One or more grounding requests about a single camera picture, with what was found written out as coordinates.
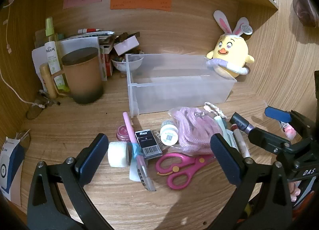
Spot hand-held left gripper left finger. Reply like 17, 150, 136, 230
27, 133, 117, 230

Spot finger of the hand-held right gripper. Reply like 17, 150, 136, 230
265, 107, 292, 123
248, 127, 291, 154

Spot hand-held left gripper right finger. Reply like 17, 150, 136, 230
207, 133, 292, 230

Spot small pink object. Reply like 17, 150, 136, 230
281, 121, 296, 139

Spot white stick with red cap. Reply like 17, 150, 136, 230
230, 124, 251, 159

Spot white tape roll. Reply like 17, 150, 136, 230
108, 141, 129, 169

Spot mint green tube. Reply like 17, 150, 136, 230
214, 116, 237, 149

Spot pink round tin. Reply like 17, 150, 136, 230
117, 125, 130, 142

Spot pink pen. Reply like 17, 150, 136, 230
123, 112, 157, 192

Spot black staples box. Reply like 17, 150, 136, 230
135, 130, 162, 159

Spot small white bottle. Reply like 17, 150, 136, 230
160, 120, 179, 146

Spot clear plastic storage box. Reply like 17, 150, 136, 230
125, 54, 237, 118

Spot person's right hand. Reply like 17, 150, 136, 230
288, 180, 302, 200

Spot pink scissors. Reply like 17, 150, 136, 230
156, 153, 215, 190

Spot pink mesh bag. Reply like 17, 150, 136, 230
169, 107, 225, 156

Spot white paper tag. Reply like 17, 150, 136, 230
129, 162, 143, 182

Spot brown ceramic mug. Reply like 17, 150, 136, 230
51, 57, 104, 104

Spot yellow chick plush toy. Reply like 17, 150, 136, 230
206, 10, 255, 79

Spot blue and white box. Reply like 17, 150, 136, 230
0, 138, 26, 207

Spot beige tube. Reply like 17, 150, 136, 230
39, 63, 58, 98

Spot red and white carton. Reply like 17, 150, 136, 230
99, 45, 114, 81

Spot white ceramic bowl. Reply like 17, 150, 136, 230
111, 57, 144, 72

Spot dark round mug lid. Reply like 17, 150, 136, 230
61, 47, 99, 65

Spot green spray bottle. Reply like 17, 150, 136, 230
45, 17, 69, 91

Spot small pink box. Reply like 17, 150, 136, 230
114, 36, 139, 56

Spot stack of booklets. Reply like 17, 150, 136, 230
59, 31, 115, 46

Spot orange sticky note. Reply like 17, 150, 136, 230
110, 0, 172, 11

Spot braided hair tie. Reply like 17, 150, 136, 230
204, 102, 227, 119

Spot white cable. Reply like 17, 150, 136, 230
0, 0, 46, 108

